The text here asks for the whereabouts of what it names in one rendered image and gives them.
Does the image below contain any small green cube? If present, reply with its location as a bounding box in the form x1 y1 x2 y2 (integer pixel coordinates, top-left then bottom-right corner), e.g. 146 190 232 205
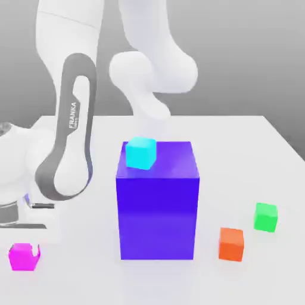
253 202 279 233

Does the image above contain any small magenta cube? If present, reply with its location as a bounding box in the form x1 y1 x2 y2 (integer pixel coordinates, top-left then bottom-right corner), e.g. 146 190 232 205
8 242 41 272

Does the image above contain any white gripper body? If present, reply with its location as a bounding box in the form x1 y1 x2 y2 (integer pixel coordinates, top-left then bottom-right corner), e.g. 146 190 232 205
0 215 62 245

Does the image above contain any small orange cube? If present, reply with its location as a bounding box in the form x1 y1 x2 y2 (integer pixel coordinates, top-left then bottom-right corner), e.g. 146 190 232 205
218 227 244 263

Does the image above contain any small cyan cube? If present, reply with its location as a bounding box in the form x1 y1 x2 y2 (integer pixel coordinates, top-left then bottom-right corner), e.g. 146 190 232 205
125 136 157 171

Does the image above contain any large blue box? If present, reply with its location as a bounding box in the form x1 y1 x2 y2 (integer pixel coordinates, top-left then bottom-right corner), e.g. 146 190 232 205
116 141 200 261

